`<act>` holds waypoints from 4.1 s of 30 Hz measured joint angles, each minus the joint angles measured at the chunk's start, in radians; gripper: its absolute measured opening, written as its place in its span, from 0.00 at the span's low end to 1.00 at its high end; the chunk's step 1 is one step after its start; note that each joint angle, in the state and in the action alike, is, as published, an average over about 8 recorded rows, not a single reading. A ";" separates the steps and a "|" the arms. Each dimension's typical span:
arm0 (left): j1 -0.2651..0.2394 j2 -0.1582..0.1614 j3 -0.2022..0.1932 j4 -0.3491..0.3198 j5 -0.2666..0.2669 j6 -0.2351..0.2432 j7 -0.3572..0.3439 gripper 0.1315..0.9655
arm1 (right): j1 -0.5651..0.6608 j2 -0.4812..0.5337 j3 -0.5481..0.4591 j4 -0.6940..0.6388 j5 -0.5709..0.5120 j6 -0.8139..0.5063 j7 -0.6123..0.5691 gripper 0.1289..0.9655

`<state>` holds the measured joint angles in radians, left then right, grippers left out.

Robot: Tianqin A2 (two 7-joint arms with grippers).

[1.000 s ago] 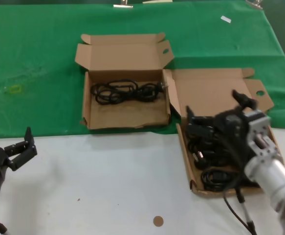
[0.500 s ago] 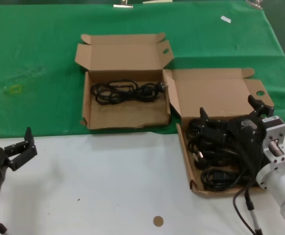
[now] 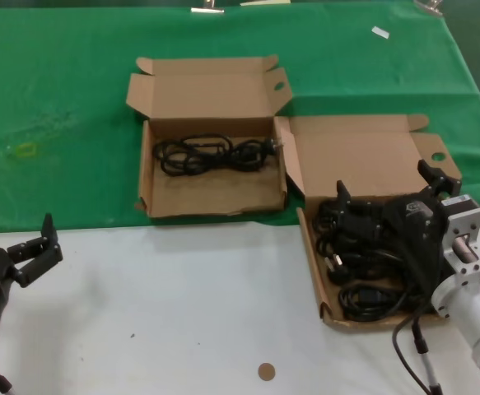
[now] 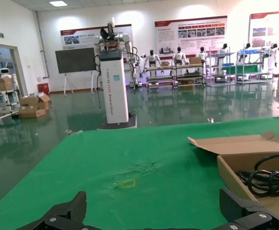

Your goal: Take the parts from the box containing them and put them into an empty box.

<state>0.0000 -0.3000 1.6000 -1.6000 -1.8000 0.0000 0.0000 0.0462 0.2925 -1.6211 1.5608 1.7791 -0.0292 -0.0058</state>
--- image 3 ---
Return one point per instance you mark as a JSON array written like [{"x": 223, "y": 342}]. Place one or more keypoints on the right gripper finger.
[
  {"x": 359, "y": 216},
  {"x": 446, "y": 185}
]

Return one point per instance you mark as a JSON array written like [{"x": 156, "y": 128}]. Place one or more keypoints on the white tape piece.
[{"x": 380, "y": 32}]

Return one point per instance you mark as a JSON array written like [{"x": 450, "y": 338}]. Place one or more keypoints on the beige paper sheet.
[{"x": 264, "y": 2}]

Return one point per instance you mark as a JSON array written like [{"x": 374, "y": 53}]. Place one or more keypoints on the cardboard box with open lid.
[{"x": 355, "y": 164}]

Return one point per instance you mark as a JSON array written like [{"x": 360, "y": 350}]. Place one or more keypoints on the green table cloth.
[{"x": 58, "y": 82}]

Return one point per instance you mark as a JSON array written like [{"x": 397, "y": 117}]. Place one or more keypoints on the cardboard box with torn edge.
[{"x": 206, "y": 193}]

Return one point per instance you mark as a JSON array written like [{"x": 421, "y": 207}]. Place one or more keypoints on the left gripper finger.
[{"x": 42, "y": 261}]

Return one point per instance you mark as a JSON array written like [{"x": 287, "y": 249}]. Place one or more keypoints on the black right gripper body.
[{"x": 416, "y": 230}]

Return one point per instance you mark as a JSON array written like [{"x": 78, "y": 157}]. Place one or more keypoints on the round brown sticker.
[{"x": 266, "y": 372}]

